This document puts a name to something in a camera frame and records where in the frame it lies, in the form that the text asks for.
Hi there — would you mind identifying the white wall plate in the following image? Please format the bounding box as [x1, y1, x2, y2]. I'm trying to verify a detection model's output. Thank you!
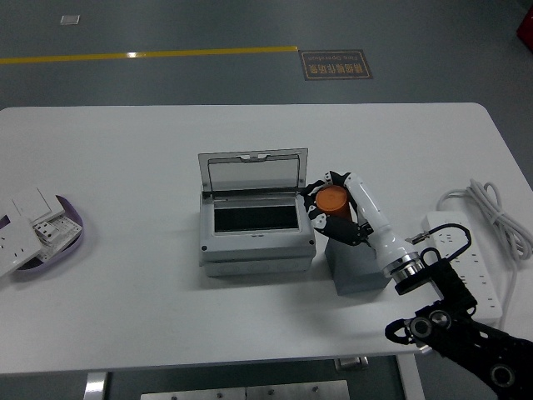
[0, 198, 20, 226]

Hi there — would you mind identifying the grey enclosure box clear lid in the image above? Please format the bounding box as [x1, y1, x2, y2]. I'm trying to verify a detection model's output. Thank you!
[197, 147, 317, 279]

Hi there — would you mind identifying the brown floor sign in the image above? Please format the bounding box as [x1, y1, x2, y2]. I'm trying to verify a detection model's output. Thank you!
[298, 49, 374, 82]

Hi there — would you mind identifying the grey metal table bracket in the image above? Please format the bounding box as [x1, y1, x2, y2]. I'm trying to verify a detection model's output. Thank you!
[336, 357, 370, 372]

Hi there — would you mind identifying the metal base plate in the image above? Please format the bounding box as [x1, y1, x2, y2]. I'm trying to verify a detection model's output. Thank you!
[140, 379, 351, 400]

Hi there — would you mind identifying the red object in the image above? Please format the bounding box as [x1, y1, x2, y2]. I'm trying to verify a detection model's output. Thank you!
[516, 7, 533, 43]

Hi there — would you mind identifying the white socket panel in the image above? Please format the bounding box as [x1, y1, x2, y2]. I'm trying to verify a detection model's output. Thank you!
[0, 215, 47, 279]

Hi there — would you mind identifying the white power strip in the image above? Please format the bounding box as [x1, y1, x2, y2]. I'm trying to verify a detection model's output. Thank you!
[421, 210, 505, 323]

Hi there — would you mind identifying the white terminal module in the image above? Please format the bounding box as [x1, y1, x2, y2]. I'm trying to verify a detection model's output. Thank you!
[30, 216, 82, 263]

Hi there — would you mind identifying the white switch panel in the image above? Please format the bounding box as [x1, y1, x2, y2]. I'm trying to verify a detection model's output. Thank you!
[11, 187, 68, 223]

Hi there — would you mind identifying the orange cylinder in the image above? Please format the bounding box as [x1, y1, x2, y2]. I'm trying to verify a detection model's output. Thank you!
[315, 185, 356, 223]

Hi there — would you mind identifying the purple tray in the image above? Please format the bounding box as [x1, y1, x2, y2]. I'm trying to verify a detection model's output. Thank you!
[14, 194, 87, 282]

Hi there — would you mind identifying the grey cube with round hole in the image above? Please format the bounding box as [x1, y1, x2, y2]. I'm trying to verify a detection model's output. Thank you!
[324, 216, 397, 298]

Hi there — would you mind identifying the white power cable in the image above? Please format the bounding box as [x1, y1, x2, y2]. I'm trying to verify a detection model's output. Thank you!
[436, 178, 533, 331]

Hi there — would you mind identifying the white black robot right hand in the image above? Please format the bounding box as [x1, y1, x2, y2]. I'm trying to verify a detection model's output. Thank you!
[300, 169, 419, 273]

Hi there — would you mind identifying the white table leg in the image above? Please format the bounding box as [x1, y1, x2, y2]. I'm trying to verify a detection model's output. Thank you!
[82, 371, 110, 400]
[394, 352, 426, 400]

